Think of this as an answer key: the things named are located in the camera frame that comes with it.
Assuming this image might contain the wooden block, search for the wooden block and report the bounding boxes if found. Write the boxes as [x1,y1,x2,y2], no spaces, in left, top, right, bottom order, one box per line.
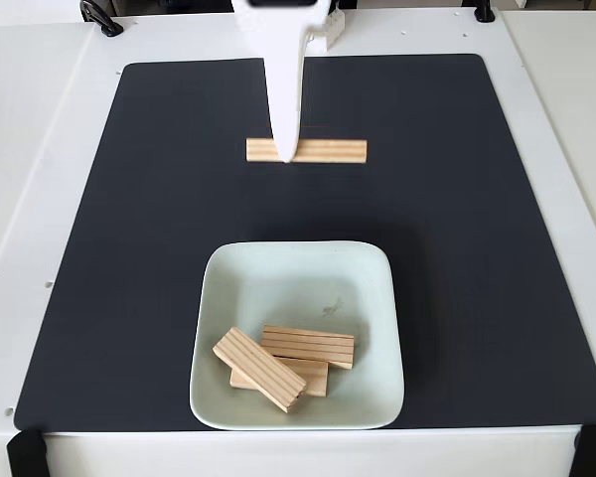
[212,326,308,414]
[228,357,330,398]
[245,137,369,165]
[260,324,357,371]

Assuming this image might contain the pale green square plate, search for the pale green square plate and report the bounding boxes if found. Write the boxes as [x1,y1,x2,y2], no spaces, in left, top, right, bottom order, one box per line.
[188,240,406,431]

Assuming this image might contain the black rubber mat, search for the black rubber mat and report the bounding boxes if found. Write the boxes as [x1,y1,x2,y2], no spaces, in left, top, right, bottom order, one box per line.
[13,53,596,432]

